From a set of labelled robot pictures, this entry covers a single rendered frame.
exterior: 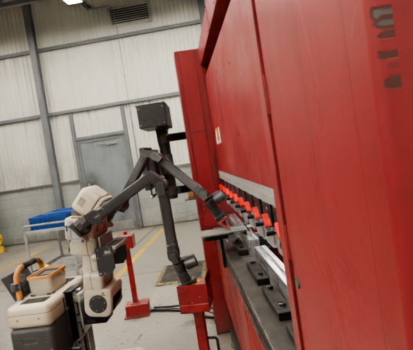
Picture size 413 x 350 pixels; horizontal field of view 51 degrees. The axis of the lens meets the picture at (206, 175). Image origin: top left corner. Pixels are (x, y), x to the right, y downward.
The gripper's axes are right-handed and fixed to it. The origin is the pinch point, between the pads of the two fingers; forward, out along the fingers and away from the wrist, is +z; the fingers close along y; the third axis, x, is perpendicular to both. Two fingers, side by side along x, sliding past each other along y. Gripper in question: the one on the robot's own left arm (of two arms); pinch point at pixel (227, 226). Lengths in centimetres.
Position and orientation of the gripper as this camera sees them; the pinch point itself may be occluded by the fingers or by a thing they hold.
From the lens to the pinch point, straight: 261.8
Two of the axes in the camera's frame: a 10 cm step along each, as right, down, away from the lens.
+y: -0.6, -0.5, 10.0
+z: 6.0, 8.0, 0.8
